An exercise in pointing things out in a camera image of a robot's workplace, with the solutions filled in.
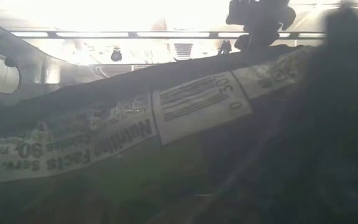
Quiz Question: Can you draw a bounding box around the black ceiling fixture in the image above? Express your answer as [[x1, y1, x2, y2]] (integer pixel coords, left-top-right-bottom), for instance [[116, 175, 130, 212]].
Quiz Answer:
[[218, 40, 232, 56]]

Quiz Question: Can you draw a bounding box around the black ceiling dome camera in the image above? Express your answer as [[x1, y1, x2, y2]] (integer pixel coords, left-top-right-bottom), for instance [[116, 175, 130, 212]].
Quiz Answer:
[[110, 48, 123, 63]]

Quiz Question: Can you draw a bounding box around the blue granola bar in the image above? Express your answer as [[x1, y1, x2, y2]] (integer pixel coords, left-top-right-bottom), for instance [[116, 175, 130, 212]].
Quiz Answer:
[[0, 45, 326, 224]]

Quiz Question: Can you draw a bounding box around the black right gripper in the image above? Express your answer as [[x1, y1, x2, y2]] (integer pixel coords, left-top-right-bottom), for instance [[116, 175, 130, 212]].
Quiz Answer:
[[225, 0, 297, 52]]

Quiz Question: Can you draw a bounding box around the clear plastic bin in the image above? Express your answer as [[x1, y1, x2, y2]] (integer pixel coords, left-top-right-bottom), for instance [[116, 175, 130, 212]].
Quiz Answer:
[[0, 14, 358, 224]]

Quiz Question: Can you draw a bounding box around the ceiling air vent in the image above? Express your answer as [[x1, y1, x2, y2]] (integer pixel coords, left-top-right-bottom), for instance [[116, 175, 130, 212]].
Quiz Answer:
[[172, 42, 195, 62]]

